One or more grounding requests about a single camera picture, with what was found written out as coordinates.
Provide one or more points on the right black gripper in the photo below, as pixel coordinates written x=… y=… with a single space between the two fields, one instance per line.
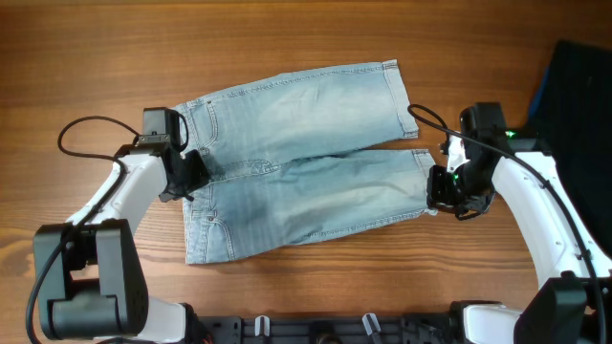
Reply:
x=438 y=197

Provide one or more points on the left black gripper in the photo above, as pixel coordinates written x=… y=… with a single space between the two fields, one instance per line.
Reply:
x=201 y=178

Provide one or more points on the light blue denim shorts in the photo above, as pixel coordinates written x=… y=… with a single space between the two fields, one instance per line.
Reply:
x=299 y=158

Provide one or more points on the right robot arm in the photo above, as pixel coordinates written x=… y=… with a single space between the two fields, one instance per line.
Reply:
x=487 y=159

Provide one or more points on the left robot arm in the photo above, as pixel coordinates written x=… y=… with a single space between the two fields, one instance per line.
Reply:
x=89 y=281

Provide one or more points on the black garment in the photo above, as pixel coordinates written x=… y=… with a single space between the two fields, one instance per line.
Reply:
x=574 y=118

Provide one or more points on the blue garment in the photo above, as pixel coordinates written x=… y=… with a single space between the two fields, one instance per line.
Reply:
x=537 y=96

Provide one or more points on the left white rail clip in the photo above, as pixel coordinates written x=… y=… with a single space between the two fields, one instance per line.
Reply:
x=262 y=326

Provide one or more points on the white rail clip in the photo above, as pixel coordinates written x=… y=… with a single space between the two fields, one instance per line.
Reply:
x=372 y=327
x=262 y=326

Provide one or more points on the right white rail clip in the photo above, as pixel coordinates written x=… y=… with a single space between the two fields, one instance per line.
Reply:
x=372 y=327

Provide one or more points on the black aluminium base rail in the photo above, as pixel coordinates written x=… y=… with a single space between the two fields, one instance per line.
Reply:
x=344 y=329

